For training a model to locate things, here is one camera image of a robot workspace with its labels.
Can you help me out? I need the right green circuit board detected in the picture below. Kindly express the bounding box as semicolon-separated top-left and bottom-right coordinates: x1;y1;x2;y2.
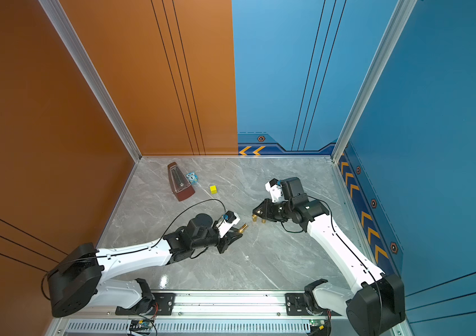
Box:
307;319;332;336

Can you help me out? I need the left aluminium corner post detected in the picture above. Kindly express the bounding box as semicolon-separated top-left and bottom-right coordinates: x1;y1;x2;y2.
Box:
39;0;142;163

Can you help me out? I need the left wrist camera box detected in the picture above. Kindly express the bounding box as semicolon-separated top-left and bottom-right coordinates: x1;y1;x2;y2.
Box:
216;210;240;238

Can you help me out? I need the aluminium front rail frame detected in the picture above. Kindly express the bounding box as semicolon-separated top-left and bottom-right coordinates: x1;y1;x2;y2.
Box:
47;291;356;335

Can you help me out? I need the left green circuit board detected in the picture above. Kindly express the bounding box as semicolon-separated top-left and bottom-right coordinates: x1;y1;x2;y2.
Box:
128;319;158;336

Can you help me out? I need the green circuit board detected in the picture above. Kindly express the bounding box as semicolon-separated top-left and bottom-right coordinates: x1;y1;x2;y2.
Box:
307;319;332;336
128;319;158;336

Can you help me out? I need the right aluminium corner post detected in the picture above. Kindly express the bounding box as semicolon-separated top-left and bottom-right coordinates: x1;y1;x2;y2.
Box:
331;0;417;164

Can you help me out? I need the aluminium corner post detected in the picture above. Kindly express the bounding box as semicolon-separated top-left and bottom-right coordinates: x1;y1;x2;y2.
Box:
331;0;417;164
39;0;142;163

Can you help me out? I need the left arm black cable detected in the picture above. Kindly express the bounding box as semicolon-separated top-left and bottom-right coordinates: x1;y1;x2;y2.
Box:
153;198;227;253

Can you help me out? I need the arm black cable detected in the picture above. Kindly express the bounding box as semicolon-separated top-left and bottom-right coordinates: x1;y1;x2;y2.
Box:
153;198;227;253
281;220;306;235

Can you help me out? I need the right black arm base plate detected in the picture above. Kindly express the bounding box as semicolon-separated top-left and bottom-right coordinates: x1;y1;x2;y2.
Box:
284;292;340;316

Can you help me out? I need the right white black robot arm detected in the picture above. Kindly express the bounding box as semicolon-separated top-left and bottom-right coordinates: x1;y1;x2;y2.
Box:
252;177;406;335

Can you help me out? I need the small blue owl toy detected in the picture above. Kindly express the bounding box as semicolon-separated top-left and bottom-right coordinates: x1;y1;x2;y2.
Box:
186;172;198;185

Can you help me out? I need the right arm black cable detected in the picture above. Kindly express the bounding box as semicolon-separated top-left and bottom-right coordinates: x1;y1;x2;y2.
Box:
281;220;306;235

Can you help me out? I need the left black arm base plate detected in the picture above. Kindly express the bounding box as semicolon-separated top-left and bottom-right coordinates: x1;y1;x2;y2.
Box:
115;292;176;317

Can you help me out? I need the gold lipstick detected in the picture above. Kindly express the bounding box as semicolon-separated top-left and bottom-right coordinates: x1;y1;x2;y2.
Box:
238;224;249;234

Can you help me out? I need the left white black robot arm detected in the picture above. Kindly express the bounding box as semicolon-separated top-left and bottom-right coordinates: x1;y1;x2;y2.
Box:
47;211;243;318

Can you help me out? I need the dark red metronome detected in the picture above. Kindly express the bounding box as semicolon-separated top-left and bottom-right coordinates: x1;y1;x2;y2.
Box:
167;162;195;202

